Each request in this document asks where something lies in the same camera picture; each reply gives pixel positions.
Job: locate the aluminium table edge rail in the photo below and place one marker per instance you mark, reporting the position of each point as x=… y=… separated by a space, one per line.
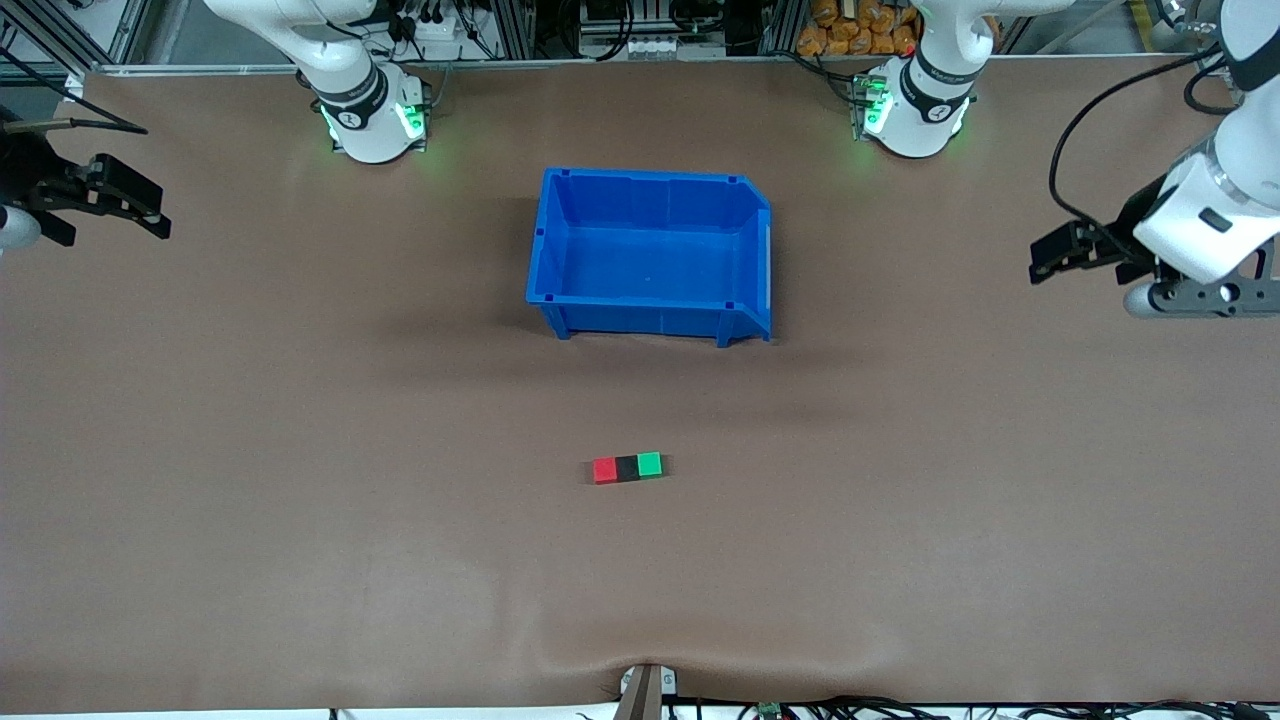
x=600 y=64

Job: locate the metal table clamp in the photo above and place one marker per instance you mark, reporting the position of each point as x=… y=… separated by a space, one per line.
x=640 y=695

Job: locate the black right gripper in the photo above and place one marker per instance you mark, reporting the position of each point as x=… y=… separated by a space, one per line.
x=28 y=172

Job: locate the black cube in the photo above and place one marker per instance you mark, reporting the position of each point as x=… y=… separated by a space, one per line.
x=628 y=469

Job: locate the orange snack bag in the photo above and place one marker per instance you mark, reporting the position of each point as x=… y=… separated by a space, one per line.
x=860 y=30

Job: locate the aluminium profile post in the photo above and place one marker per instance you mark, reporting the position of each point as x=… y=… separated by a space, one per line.
x=780 y=25
x=515 y=30

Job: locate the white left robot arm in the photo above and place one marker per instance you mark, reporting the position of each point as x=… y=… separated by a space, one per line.
x=925 y=120

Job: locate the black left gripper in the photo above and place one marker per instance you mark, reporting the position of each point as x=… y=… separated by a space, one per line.
x=1128 y=233

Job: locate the black electronics box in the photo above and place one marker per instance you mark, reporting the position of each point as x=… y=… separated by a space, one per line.
x=600 y=15

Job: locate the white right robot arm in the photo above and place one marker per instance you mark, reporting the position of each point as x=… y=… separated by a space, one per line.
x=375 y=130

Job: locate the brown table mat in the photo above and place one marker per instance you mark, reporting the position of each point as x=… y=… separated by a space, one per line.
x=400 y=560

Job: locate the green cube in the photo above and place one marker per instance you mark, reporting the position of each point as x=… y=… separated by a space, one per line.
x=650 y=464

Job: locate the blue plastic storage bin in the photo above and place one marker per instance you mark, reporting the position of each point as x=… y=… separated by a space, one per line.
x=650 y=260

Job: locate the white power strip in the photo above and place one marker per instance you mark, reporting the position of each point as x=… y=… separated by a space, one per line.
x=440 y=45

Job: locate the red cube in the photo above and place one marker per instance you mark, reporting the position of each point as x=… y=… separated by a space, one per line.
x=605 y=471

